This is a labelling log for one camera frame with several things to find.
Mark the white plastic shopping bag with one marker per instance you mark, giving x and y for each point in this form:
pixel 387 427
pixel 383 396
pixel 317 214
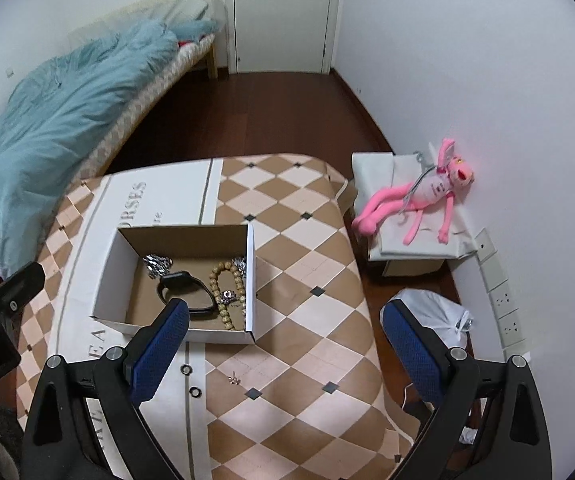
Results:
pixel 449 320

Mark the white cardboard box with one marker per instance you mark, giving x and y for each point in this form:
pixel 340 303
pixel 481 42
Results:
pixel 210 268

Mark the checkered printed tablecloth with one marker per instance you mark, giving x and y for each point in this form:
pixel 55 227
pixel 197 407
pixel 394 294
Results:
pixel 279 376

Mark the black smart wristband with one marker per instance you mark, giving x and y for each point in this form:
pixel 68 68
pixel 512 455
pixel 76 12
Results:
pixel 182 285

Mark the bed mattress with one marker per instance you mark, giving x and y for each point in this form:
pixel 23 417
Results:
pixel 180 35

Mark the wall socket strip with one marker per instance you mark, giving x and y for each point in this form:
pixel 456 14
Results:
pixel 500 295

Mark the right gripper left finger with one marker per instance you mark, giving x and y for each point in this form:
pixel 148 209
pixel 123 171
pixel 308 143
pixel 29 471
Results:
pixel 60 441

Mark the pink panther plush toy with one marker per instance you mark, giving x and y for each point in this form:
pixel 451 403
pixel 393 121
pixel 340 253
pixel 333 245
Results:
pixel 437 184

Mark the brown cardboard box under cloth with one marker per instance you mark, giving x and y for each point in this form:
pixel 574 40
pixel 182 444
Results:
pixel 411 267

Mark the small silver ear clip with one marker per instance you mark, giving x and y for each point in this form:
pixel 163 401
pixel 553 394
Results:
pixel 234 380

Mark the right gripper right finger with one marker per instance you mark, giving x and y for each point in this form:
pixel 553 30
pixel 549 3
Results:
pixel 512 440

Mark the white door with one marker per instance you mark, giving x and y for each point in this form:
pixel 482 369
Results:
pixel 281 36

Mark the teal blue duvet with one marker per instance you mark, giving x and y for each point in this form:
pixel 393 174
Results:
pixel 54 118

